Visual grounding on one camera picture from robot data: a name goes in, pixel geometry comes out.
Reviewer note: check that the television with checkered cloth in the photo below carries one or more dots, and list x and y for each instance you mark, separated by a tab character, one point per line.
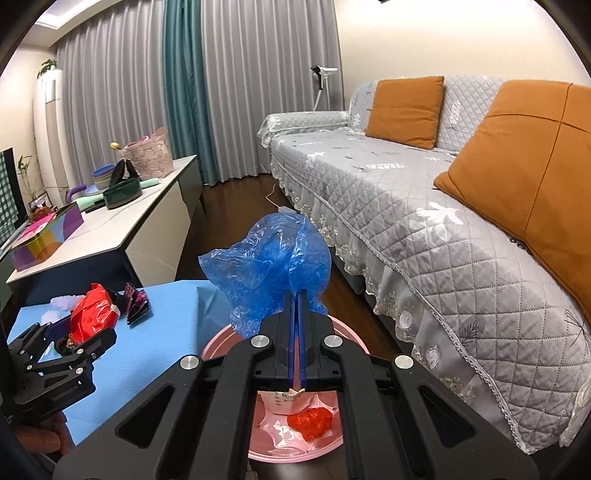
12	207

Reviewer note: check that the near orange cushion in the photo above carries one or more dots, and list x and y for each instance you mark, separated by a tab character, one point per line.
526	170

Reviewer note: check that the large red plastic bag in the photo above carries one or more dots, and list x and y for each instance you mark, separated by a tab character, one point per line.
311	423

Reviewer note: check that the small photo frame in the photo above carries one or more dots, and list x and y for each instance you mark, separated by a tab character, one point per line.
41	201

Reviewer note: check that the white paper carton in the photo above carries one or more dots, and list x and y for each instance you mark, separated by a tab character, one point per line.
271	433

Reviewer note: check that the stacked coloured bowls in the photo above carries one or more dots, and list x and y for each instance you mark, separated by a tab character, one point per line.
102	176

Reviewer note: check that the dark green handbag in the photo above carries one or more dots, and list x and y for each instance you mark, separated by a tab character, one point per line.
124	186

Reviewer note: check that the pink plastic trash bin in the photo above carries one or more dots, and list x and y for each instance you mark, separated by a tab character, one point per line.
293	371

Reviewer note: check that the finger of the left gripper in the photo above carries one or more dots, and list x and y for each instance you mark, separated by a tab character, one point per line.
30	345
85	348

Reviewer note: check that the bamboo plant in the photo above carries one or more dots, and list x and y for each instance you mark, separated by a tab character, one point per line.
26	170

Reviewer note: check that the red teapot ornament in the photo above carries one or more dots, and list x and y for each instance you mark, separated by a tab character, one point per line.
41	213

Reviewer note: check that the pink lace basket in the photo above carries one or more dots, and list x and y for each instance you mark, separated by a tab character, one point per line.
150	156

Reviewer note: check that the person's left hand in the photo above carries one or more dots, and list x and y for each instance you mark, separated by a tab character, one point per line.
52	436

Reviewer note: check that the pink checkered black packet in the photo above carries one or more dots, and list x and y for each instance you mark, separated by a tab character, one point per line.
134	304

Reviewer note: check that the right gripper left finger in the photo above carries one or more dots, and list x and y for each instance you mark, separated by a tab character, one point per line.
194	421

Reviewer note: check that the grey curtain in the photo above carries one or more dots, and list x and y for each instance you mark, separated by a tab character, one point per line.
209	72

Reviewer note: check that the purple handle object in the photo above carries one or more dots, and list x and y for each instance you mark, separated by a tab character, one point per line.
73	191

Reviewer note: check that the grey quilted sofa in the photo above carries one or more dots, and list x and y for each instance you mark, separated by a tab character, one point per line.
480	313

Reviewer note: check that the white foam fruit net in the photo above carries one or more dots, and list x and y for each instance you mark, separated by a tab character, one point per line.
53	316

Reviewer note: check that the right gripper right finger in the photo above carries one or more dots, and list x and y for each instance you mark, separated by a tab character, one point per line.
398	422

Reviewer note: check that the small red plastic bag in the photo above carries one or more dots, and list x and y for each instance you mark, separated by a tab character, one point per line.
92	314

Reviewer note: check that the blue plastic bag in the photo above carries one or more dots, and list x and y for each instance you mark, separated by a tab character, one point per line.
283	252

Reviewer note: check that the teal curtain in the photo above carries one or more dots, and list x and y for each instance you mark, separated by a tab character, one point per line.
189	126

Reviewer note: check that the far orange cushion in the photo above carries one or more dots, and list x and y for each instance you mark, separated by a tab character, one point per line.
407	111

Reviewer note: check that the white standing air conditioner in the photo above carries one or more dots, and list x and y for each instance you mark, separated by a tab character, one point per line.
53	153

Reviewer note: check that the white marble coffee table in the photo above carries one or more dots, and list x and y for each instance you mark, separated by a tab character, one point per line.
139	243

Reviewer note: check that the white power strip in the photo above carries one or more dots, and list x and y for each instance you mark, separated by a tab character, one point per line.
286	210

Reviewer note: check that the mint green roll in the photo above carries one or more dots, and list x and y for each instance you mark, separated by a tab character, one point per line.
87	203

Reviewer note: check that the orange cushion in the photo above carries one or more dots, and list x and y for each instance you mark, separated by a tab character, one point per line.
526	170
407	111

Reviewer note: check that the colourful gift box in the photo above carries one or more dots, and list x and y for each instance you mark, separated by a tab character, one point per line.
42	239

